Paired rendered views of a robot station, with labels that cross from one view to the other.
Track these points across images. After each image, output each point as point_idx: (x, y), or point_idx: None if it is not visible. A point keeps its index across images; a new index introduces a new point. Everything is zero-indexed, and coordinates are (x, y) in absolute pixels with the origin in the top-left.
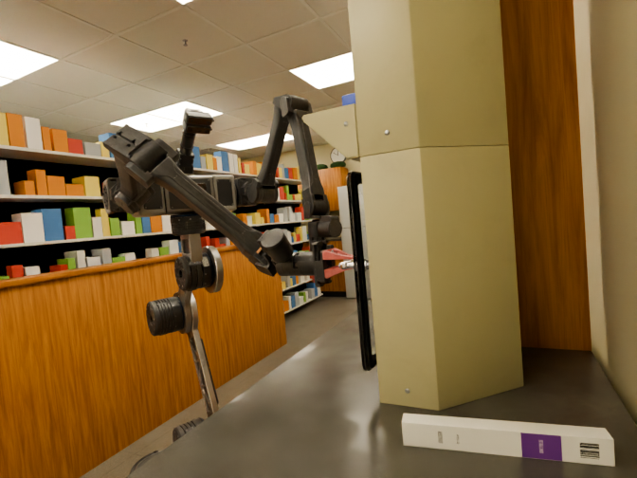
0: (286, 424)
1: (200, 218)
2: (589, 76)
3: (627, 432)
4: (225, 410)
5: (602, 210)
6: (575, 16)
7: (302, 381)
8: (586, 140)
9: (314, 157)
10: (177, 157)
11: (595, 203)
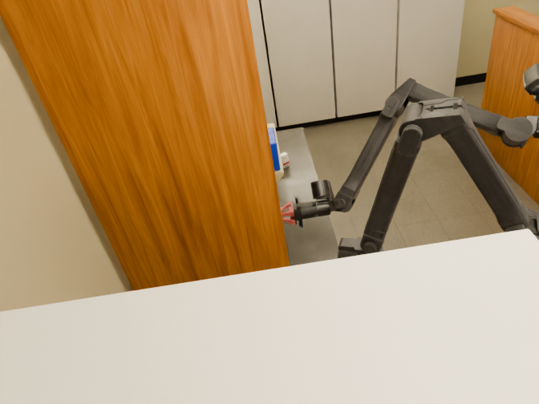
0: (293, 226)
1: None
2: (75, 204)
3: None
4: (327, 222)
5: (121, 270)
6: (24, 167)
7: (313, 249)
8: (89, 260)
9: (377, 194)
10: (383, 115)
11: (115, 281)
